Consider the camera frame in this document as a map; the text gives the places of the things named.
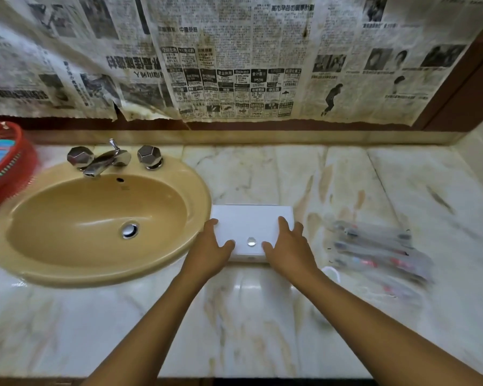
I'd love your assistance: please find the white plastic box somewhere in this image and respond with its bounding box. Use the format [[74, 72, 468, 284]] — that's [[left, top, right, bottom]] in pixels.
[[210, 204, 295, 262]]

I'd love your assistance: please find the chrome faceted faucet knob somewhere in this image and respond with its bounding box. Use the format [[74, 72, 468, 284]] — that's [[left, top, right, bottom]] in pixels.
[[67, 146, 95, 170], [137, 145, 164, 171]]

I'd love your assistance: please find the newspaper sheets wall covering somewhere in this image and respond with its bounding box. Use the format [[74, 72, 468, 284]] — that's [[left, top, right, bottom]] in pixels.
[[0, 0, 483, 127]]

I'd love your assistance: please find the person's right hand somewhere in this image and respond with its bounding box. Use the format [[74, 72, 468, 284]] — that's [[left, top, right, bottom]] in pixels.
[[262, 216, 320, 280]]

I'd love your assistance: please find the clear packaged toothbrushes pile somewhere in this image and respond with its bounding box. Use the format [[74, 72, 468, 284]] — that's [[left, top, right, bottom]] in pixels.
[[324, 215, 434, 302]]

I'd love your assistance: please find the person's left forearm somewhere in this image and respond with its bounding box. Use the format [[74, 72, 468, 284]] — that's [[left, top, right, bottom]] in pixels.
[[82, 269, 222, 386]]

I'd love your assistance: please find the beige oval sink basin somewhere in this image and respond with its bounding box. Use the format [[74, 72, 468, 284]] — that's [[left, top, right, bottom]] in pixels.
[[0, 154, 212, 288]]

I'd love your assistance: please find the chrome faucet spout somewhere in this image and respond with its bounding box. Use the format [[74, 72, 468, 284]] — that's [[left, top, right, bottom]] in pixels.
[[83, 139, 132, 178]]

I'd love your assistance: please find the person's left hand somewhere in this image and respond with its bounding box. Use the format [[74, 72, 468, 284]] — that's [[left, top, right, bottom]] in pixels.
[[182, 218, 236, 279]]

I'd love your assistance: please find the red plastic basket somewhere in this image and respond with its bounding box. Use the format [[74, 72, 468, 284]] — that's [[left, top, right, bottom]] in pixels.
[[0, 121, 38, 211]]

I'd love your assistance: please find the person's right forearm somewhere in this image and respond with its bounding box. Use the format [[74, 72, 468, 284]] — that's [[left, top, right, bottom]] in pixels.
[[284, 270, 483, 386]]

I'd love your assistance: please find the dark wooden frame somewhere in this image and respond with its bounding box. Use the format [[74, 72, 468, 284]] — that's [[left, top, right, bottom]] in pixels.
[[412, 14, 483, 132]]

